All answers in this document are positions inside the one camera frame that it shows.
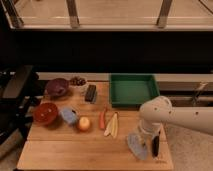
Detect purple bowl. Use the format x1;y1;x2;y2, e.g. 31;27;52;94
45;78;69;97

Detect yellow-red apple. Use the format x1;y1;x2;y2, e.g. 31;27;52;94
78;117;91;131

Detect black handled knife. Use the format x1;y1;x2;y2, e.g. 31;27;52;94
152;132;160;157

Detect dark rectangular sharpening block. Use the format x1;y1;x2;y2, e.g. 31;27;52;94
85;85;96;102

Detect green plastic tray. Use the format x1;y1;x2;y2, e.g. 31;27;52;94
109;74;160;108

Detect white bowl of nuts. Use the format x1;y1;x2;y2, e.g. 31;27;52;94
70;76;87;91

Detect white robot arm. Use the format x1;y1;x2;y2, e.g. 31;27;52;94
138;96;213;138

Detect wooden cutting board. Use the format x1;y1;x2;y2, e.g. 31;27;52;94
17;82;174;171

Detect red bowl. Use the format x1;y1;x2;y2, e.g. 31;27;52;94
33;103;59;126

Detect orange carrot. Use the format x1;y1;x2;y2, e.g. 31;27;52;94
99;107;107;130

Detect blue-grey towel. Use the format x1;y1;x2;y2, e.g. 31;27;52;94
126;133;148;160

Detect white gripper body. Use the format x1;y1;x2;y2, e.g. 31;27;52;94
138;119;161;141

